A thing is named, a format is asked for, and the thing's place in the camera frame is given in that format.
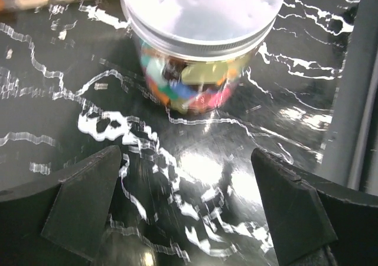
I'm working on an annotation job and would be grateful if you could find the round clear jar lid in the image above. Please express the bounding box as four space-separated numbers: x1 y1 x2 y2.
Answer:
121 0 284 61

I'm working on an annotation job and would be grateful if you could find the clear candy jar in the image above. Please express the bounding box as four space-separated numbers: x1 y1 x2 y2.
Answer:
138 40 257 114

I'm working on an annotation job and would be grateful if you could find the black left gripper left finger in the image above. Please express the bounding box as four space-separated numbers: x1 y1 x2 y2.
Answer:
1 145 122 265

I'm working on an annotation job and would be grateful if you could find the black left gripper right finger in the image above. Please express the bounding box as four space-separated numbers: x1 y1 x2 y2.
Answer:
251 148 377 265

